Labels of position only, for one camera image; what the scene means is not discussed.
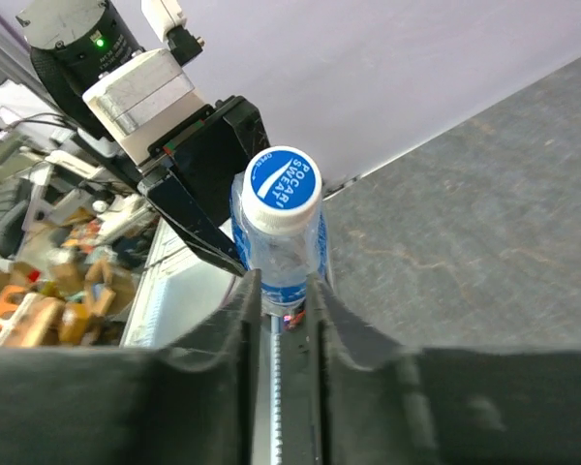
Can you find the white blue bottle cap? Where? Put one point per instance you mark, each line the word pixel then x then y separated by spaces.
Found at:
pixel 281 191

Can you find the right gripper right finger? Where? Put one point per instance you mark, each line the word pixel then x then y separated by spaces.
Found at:
pixel 377 401

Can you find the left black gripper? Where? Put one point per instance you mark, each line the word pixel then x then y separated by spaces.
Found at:
pixel 187 151

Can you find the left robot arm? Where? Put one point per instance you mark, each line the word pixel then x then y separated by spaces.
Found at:
pixel 72 45

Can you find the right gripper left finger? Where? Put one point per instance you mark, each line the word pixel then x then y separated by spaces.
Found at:
pixel 190 402

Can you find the blue Pocari Sweat bottle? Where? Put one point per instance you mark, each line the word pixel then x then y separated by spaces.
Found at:
pixel 284 261

